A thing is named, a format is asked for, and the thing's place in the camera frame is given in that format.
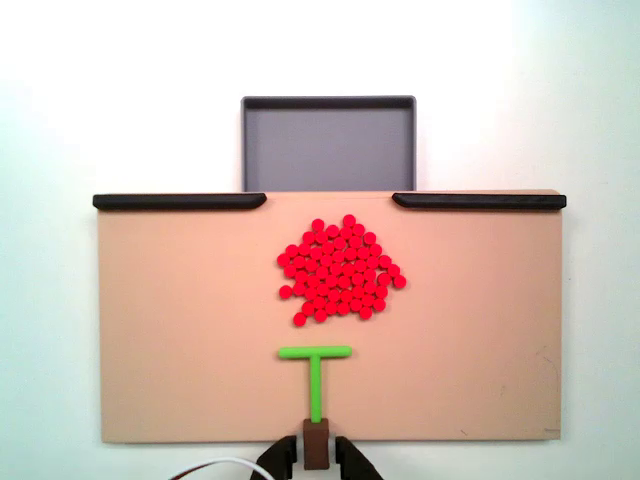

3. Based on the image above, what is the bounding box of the black edge rail strip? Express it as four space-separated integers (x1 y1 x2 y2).
91 193 268 213
391 191 568 212

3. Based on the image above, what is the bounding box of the grey shallow container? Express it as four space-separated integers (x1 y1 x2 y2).
240 94 419 193

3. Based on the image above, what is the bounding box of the pile of red granules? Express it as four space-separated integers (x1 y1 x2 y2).
276 213 408 329

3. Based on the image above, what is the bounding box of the green T-shaped pusher tool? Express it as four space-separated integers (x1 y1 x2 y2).
277 345 353 472

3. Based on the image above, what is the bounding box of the red black white servo cable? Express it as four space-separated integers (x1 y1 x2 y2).
168 456 274 480

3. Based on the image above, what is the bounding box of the beige flat board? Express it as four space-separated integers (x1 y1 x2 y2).
93 188 568 446

